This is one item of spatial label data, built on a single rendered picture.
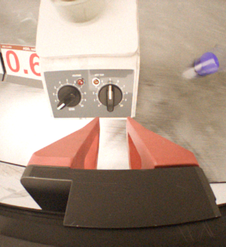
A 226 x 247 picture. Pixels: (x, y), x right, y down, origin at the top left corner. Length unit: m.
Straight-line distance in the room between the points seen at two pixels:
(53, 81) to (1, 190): 0.27
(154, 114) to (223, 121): 0.15
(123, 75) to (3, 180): 0.31
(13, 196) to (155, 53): 0.40
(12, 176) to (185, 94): 0.37
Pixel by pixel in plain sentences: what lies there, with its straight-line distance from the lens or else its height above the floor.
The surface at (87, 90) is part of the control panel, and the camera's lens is 0.20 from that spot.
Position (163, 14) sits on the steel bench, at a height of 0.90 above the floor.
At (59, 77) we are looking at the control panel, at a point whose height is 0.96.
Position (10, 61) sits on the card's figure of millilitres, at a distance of 0.30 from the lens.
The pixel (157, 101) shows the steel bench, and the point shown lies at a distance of 0.26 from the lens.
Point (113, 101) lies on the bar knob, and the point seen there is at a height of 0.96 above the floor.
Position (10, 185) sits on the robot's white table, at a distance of 0.36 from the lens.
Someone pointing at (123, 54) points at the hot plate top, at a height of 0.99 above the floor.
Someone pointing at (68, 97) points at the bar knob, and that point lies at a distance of 0.19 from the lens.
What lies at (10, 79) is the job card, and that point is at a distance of 0.31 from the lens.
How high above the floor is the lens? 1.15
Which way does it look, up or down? 84 degrees down
